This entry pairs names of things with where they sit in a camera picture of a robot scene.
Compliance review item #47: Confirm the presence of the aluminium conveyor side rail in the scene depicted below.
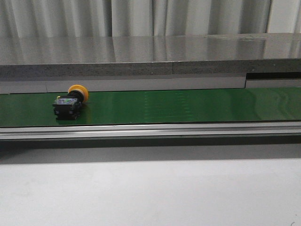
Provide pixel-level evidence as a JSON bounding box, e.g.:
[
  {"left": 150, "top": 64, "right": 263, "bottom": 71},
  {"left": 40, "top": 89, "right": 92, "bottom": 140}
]
[{"left": 0, "top": 121, "right": 301, "bottom": 141}]

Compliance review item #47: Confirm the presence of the white pleated curtain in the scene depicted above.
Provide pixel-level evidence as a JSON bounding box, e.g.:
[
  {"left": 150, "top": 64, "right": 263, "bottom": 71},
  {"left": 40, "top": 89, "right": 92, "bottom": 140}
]
[{"left": 0, "top": 0, "right": 301, "bottom": 38}]

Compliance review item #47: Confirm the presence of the green conveyor belt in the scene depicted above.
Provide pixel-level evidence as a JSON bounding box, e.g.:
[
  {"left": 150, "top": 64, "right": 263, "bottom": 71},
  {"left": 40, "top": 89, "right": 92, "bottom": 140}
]
[{"left": 0, "top": 87, "right": 301, "bottom": 127}]

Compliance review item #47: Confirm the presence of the grey speckled stone counter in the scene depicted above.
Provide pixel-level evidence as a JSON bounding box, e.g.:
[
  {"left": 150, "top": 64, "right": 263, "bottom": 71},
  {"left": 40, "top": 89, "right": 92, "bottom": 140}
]
[{"left": 0, "top": 32, "right": 301, "bottom": 94}]

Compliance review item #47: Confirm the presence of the yellow push button switch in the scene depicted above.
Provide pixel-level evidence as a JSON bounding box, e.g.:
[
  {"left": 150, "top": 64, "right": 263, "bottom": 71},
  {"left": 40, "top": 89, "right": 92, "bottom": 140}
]
[{"left": 52, "top": 84, "right": 89, "bottom": 120}]

